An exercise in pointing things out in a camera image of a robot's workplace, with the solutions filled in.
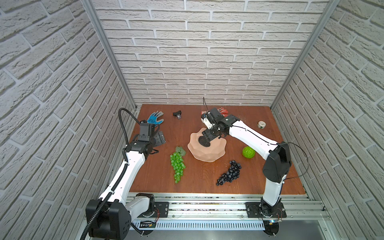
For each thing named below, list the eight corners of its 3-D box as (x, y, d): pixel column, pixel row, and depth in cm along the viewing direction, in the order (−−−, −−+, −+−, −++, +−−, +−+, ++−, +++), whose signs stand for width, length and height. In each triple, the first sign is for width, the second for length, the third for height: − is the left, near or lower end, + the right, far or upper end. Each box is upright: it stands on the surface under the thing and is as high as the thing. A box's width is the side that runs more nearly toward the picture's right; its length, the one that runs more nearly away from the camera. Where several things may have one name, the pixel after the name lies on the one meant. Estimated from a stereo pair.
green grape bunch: (168, 183, 83) (167, 181, 81) (172, 148, 97) (171, 146, 94) (184, 183, 84) (184, 181, 81) (186, 149, 97) (186, 146, 94)
